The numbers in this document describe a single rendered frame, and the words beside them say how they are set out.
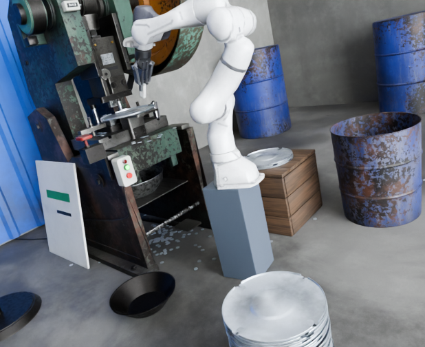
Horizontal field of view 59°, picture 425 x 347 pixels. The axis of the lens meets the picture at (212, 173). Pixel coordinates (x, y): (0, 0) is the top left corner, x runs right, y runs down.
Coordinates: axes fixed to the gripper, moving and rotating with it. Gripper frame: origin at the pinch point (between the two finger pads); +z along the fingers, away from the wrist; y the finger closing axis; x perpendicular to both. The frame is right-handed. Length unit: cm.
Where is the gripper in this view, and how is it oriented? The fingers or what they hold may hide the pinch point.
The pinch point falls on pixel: (142, 90)
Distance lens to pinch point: 190.8
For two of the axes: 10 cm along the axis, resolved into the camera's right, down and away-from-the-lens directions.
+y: 6.4, -3.7, 6.7
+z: -1.1, 8.2, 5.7
